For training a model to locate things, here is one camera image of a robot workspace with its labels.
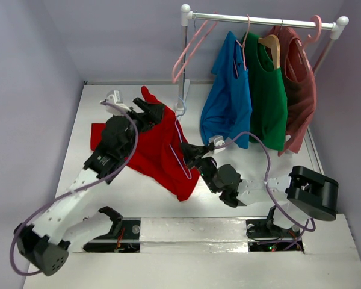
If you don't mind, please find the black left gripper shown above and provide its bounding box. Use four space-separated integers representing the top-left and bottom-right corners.
116 99 164 158

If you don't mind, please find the light blue wire hanger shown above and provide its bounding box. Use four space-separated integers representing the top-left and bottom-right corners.
170 97 192 180

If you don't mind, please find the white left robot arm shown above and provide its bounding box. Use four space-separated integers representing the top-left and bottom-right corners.
11 98 165 276

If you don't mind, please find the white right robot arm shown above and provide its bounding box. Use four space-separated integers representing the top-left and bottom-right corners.
180 138 339 236

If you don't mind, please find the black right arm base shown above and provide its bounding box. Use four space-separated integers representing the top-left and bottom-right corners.
246 206 304 252

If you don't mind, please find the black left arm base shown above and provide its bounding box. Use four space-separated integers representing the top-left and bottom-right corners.
83 207 141 253

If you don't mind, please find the blue t-shirt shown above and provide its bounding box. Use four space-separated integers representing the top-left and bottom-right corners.
200 31 252 149

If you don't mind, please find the green t-shirt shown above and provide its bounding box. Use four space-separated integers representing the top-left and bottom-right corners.
244 33 288 151

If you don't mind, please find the wooden hanger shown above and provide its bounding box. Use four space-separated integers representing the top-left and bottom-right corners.
258 34 280 69

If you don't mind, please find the dusty red t-shirt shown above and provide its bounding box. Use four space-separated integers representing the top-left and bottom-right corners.
269 26 316 156

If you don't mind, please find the thick pink plastic hanger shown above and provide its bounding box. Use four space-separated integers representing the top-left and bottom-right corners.
301 15 322 50

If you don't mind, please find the white and chrome clothes rack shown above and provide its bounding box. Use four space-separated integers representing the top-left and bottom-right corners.
171 4 350 111

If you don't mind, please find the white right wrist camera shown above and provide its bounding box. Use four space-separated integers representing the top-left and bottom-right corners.
209 135 226 151

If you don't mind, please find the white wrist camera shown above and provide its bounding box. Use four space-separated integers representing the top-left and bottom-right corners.
209 135 226 151
100 90 131 116

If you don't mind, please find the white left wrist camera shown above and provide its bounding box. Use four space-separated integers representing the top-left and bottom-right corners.
100 90 131 116

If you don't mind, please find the thin pink wire hanger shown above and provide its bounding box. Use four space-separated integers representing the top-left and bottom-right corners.
236 14 250 70

